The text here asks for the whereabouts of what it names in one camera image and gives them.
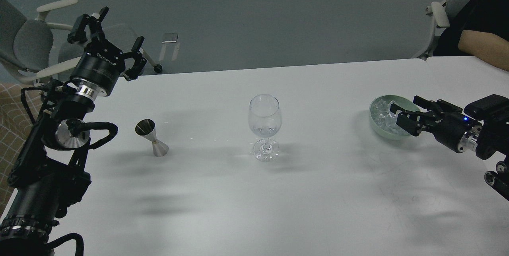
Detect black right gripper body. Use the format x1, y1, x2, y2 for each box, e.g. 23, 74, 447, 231
431, 112, 478, 153

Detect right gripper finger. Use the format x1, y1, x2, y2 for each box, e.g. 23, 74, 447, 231
413, 95, 465, 119
390, 104, 441, 137

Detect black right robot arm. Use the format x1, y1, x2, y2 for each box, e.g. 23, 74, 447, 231
390, 94, 509, 199

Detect beige checkered cushion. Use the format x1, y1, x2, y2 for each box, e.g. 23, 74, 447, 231
0, 82, 31, 212

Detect steel cocktail jigger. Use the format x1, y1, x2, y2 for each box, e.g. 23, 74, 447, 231
135, 119, 169, 157

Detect seated person in black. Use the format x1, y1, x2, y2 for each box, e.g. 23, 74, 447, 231
433, 0, 509, 71

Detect clear ice cubes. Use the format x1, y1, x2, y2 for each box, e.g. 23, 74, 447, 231
370, 99, 409, 136

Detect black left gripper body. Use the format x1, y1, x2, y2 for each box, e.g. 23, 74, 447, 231
70, 45, 126, 96

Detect clear wine glass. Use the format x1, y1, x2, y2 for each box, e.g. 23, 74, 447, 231
248, 94, 282, 162

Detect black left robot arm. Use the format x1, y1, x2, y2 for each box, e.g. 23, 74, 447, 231
1, 7, 147, 256

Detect green ice bowl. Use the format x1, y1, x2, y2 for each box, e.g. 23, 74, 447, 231
368, 95, 420, 140

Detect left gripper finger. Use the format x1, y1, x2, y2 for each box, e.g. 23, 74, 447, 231
67, 6, 109, 56
120, 36, 147, 81

